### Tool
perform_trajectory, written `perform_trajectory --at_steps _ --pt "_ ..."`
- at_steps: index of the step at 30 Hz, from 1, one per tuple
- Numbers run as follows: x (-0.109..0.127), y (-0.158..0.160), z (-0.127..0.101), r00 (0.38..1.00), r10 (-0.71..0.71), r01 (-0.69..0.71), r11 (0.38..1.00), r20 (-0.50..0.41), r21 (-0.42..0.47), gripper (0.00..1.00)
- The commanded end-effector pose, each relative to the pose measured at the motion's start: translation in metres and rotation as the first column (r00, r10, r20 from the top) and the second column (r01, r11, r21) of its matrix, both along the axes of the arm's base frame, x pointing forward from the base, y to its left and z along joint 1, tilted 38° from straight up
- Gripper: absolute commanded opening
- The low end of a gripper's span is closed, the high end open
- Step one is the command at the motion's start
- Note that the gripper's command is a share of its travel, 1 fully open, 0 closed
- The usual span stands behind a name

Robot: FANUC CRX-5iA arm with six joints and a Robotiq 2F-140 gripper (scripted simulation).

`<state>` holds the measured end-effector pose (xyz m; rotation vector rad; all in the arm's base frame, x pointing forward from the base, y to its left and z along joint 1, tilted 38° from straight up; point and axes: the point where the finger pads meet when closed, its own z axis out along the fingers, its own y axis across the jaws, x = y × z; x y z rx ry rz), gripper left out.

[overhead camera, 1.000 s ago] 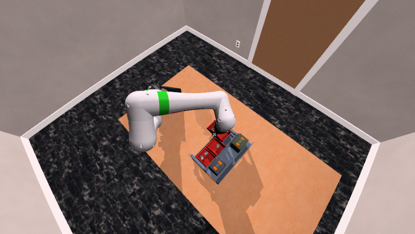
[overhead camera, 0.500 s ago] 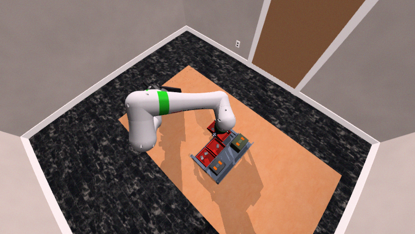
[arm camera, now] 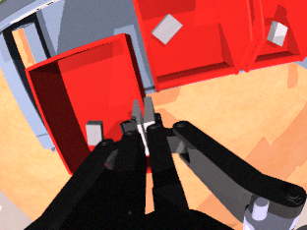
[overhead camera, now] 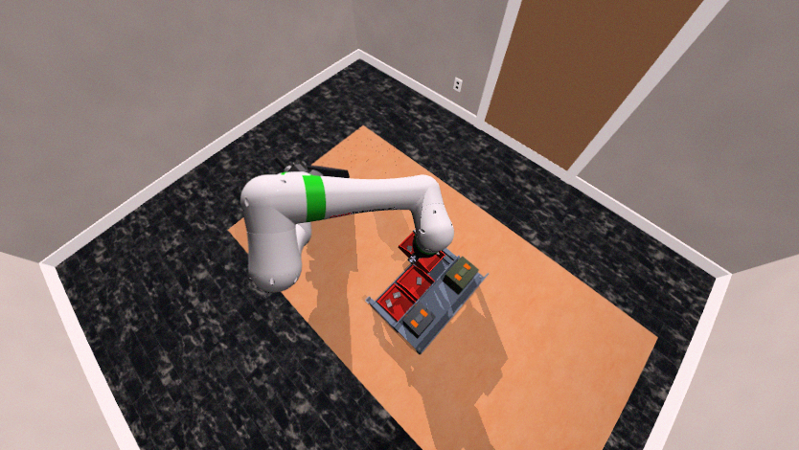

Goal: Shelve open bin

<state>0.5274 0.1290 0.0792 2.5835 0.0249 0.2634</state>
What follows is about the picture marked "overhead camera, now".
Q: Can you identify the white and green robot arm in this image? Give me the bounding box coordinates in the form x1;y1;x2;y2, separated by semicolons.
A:
240;157;454;293

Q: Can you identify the dark grey case with orange latches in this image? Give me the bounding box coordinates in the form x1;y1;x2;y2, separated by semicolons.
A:
402;302;436;339

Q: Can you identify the grey metal shelf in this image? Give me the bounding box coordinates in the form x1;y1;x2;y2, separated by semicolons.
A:
365;248;489;354

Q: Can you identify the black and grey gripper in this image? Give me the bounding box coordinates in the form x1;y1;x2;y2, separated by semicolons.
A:
408;251;422;264

